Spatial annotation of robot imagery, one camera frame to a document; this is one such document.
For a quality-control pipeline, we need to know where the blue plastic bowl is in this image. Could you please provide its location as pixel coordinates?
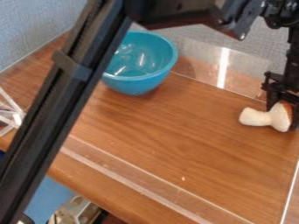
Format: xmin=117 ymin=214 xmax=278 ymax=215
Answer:
xmin=102 ymin=30 xmax=177 ymax=95

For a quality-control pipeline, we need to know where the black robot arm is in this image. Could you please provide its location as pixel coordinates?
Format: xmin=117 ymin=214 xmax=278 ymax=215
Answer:
xmin=124 ymin=0 xmax=299 ymax=130

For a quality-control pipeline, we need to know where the clear acrylic barrier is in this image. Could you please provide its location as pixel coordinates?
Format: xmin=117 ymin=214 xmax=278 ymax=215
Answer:
xmin=170 ymin=38 xmax=299 ymax=115
xmin=0 ymin=116 xmax=254 ymax=224

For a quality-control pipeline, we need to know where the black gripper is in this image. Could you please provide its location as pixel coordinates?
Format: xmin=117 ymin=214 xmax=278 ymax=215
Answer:
xmin=261 ymin=50 xmax=299 ymax=130

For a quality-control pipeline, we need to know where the dark blue metal post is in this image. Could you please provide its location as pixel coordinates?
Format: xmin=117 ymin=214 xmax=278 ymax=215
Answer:
xmin=0 ymin=0 xmax=130 ymax=224

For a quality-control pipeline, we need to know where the clear acrylic back barrier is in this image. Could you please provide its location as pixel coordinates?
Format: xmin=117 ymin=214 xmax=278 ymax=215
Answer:
xmin=170 ymin=38 xmax=299 ymax=115

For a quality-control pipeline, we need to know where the clear acrylic left bracket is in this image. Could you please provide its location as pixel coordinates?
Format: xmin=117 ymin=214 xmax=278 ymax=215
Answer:
xmin=0 ymin=87 xmax=25 ymax=137

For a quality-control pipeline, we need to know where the white brown toy mushroom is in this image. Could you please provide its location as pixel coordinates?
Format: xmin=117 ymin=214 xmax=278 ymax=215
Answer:
xmin=237 ymin=101 xmax=293 ymax=132

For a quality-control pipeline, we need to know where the clear acrylic front barrier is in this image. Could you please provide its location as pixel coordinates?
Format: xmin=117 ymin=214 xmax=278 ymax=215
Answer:
xmin=0 ymin=116 xmax=254 ymax=224

